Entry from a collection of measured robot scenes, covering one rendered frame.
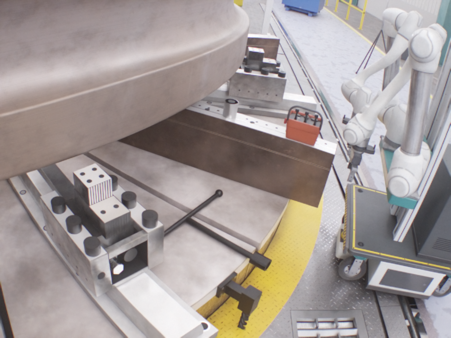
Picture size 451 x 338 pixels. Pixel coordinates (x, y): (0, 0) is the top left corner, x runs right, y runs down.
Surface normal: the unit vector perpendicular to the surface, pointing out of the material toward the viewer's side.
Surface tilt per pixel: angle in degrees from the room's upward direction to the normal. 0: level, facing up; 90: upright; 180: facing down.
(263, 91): 90
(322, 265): 0
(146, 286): 0
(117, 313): 0
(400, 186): 97
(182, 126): 90
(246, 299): 90
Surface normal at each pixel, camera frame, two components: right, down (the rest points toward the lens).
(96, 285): 0.72, 0.45
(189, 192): 0.14, -0.84
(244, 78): 0.03, 0.54
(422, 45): -0.62, 0.25
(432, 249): -0.25, 0.49
